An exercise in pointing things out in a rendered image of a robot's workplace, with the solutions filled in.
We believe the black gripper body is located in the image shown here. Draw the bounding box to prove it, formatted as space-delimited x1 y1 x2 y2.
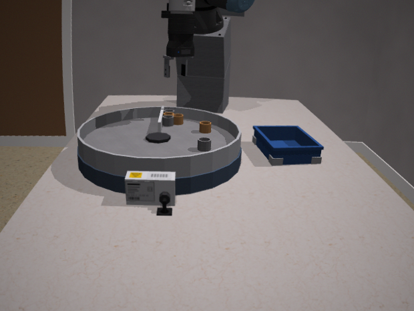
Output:
162 0 195 57

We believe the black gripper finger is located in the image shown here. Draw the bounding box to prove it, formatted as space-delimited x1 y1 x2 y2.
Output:
163 55 174 78
181 56 193 76

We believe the grey round turning table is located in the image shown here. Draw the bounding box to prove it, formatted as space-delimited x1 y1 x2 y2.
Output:
77 106 242 216

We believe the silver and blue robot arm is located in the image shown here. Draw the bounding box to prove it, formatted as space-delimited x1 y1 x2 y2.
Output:
193 0 255 34

